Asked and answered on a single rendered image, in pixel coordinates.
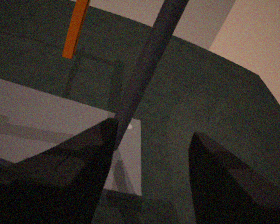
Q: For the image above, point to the orange handle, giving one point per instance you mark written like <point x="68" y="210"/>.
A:
<point x="77" y="21"/>

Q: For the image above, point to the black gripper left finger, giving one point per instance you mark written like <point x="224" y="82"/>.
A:
<point x="61" y="185"/>

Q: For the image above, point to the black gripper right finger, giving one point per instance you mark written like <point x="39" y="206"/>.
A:
<point x="226" y="190"/>

